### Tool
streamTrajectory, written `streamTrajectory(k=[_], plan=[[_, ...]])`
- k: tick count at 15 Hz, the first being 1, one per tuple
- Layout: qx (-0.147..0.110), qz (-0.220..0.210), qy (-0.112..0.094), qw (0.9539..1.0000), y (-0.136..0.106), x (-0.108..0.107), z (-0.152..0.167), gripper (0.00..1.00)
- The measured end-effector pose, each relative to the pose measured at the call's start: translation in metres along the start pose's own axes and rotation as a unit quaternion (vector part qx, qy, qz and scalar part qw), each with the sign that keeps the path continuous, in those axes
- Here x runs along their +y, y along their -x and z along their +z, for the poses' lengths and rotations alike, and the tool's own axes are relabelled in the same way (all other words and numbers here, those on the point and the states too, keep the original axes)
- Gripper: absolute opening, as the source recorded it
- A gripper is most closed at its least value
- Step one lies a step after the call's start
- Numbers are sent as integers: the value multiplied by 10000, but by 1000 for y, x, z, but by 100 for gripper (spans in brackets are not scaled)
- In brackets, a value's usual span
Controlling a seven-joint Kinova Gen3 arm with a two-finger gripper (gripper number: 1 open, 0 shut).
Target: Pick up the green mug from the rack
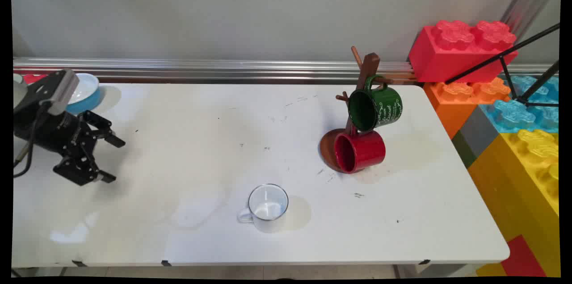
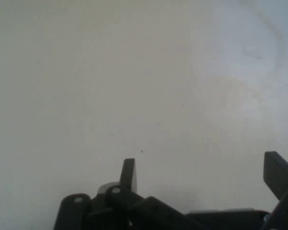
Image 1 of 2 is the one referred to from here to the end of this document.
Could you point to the white enamel mug dark rim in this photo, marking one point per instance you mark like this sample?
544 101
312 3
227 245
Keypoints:
268 219

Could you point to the big red toy block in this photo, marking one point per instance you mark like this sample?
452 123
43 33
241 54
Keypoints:
438 60

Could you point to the big light blue toy block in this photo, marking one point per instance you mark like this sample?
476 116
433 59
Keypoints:
514 114

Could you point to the horizontal aluminium rail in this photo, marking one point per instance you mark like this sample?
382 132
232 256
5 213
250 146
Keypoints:
201 69

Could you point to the flat red toy block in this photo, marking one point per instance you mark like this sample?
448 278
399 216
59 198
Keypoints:
523 257

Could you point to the red enamel mug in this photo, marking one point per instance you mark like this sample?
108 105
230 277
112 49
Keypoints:
368 150

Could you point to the brown wooden mug tree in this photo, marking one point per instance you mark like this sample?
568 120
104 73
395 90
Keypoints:
367 67

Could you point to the blue bowl white inside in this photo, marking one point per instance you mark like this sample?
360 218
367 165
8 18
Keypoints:
87 101

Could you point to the small red object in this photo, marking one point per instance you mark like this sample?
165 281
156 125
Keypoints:
33 78

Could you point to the plain white mug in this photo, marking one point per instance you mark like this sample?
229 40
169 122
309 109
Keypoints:
17 77

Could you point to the big yellow toy block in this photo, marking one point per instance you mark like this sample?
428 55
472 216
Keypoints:
518 185

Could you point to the black tripod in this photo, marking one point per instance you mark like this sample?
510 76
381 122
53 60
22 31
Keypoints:
509 81

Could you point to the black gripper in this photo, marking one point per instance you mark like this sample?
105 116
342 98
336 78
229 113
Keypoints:
58 134

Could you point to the big grey toy block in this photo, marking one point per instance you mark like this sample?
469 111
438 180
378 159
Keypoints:
478 130

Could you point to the big orange toy block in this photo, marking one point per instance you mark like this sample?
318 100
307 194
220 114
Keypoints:
447 110

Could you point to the green enamel mug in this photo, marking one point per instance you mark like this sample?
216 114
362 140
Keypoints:
384 105

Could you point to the big green toy block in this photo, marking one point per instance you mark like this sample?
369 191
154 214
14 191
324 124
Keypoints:
464 150

